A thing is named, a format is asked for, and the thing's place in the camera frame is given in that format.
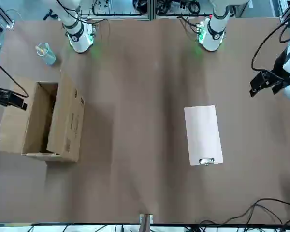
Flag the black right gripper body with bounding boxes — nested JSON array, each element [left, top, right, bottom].
[[0, 87, 12, 107]]

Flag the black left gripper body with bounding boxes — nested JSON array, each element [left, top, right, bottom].
[[270, 49, 290, 86]]

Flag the brown cardboard box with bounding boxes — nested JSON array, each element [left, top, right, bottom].
[[0, 70, 85, 163]]

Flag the clear plastic cup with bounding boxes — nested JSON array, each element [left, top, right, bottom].
[[35, 42, 57, 65]]

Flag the green circuit board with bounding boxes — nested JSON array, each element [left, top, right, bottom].
[[196, 21, 206, 41], [88, 23, 97, 41]]

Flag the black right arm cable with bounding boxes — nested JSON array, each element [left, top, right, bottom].
[[0, 58, 29, 98]]

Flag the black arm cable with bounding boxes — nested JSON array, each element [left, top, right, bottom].
[[251, 16, 290, 72], [0, 58, 29, 98]]

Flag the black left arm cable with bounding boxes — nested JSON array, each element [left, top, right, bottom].
[[251, 16, 290, 72]]

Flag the aluminium frame post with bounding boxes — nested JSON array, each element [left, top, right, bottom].
[[279, 0, 290, 24]]

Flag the black cable bundle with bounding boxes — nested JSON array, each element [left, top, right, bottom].
[[157, 0, 201, 15]]

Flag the black floor cables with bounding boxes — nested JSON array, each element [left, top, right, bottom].
[[198, 198, 290, 232]]

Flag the aluminium frame rail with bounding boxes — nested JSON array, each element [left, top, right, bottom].
[[81, 12, 208, 21]]

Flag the silver metal mounting bracket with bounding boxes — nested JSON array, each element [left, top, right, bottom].
[[139, 213, 154, 224]]

